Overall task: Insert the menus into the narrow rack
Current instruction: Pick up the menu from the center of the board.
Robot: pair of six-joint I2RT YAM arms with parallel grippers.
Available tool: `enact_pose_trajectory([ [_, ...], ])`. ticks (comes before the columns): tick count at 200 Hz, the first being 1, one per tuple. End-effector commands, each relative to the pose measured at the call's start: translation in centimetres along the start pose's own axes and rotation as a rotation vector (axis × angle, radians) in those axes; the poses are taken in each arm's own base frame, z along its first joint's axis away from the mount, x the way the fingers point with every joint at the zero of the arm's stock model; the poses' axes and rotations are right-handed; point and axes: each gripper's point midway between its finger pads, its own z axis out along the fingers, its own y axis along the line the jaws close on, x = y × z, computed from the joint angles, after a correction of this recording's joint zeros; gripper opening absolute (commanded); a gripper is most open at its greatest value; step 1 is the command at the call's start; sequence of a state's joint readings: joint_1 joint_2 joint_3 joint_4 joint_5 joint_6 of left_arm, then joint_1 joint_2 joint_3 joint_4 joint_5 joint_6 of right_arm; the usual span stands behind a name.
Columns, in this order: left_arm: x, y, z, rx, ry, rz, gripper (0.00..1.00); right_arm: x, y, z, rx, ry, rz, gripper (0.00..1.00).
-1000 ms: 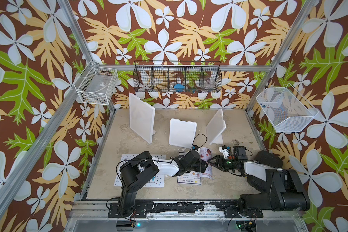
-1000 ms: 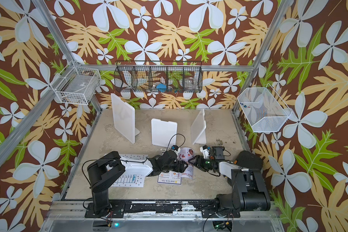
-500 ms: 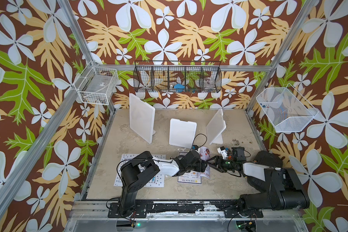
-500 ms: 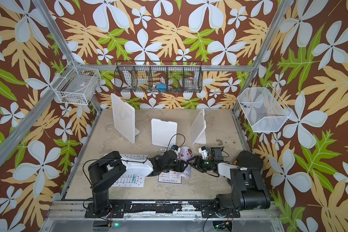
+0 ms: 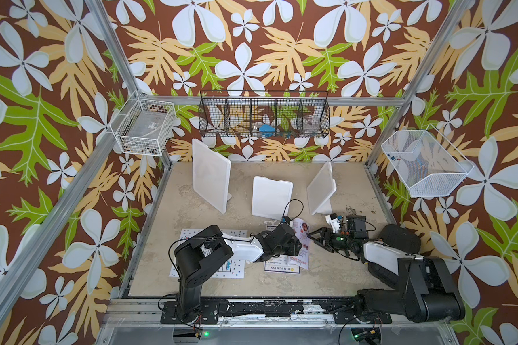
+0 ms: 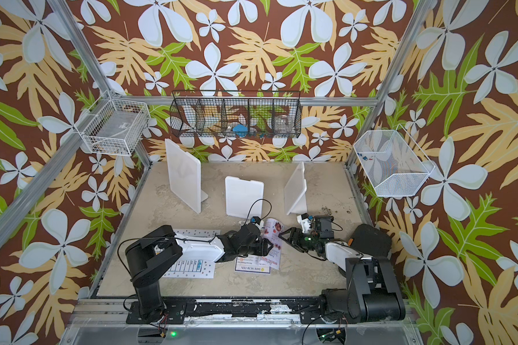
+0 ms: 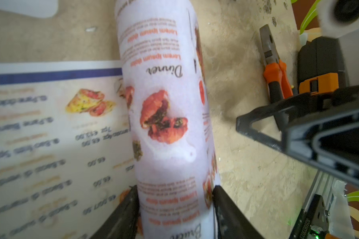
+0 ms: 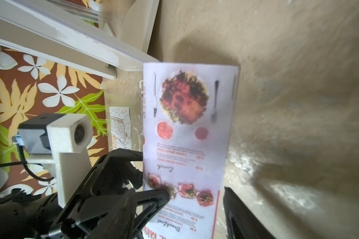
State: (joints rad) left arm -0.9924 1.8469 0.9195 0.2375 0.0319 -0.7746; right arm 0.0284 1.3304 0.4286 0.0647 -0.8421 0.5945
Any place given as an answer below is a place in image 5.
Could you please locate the black wire rack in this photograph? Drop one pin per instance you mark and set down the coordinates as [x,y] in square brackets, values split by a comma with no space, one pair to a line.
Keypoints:
[240,113]

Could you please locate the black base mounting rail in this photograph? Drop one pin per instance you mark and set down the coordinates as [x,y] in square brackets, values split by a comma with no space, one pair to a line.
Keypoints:
[213,310]

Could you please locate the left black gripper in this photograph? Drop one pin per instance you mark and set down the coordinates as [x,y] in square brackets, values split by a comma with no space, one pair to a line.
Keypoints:
[294,246]

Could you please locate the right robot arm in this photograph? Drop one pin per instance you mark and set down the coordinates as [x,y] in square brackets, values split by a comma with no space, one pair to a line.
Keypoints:
[419,288]

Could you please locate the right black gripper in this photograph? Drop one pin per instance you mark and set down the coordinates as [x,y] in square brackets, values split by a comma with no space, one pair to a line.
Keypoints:
[324,231]

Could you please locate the dotted border table menu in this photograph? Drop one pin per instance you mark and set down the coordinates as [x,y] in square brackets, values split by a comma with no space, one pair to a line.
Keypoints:
[224,267]

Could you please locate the blue object in rack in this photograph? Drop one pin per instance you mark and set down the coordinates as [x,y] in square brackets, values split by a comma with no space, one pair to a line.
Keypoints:
[267,131]

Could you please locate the blue bordered menu sheet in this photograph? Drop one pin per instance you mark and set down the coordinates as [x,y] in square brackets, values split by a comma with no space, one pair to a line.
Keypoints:
[283,264]

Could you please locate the white mesh basket right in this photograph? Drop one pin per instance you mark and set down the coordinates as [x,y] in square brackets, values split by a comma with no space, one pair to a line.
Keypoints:
[427,162]

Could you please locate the pink restaurant special menu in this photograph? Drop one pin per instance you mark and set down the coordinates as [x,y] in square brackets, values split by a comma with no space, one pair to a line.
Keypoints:
[302,259]

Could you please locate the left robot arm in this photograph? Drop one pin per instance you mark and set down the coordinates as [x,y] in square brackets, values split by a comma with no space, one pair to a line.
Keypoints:
[190,283]

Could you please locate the white wire basket left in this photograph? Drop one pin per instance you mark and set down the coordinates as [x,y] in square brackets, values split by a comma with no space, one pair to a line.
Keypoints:
[143,124]

